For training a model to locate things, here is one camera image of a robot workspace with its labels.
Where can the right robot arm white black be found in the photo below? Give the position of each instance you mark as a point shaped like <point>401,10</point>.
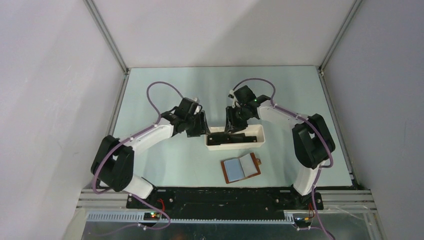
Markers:
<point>312,141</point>

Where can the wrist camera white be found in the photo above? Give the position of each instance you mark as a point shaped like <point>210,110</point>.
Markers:
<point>233,100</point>
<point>198,106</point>

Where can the black credit card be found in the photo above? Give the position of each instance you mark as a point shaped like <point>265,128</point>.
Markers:
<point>241,138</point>
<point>218,138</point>

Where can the left aluminium frame post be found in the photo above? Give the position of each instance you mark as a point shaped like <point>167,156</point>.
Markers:
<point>109,72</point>

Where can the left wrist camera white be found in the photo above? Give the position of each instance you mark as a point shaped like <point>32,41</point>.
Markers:
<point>198,106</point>

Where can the right aluminium frame post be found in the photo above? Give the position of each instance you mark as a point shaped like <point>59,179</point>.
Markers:
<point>328,82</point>

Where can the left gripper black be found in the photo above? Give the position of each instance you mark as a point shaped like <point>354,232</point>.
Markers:
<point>202,128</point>

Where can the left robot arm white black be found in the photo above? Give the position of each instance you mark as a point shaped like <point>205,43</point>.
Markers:
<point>115,157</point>

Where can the white slotted cable duct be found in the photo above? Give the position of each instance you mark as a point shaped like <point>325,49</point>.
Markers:
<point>143,217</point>

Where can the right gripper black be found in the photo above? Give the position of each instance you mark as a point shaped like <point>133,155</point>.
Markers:
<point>231,124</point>

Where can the white plastic tray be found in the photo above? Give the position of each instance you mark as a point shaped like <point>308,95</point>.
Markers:
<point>252,130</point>

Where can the aluminium frame post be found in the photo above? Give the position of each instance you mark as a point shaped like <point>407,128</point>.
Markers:
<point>109,72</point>
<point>328,82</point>

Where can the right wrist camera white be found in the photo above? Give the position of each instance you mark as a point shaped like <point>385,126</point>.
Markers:
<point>233,100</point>

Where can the brown leather card holder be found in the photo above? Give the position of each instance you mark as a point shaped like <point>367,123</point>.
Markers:
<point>240,168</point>

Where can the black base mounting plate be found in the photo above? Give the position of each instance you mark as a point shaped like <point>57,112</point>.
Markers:
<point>231,203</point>

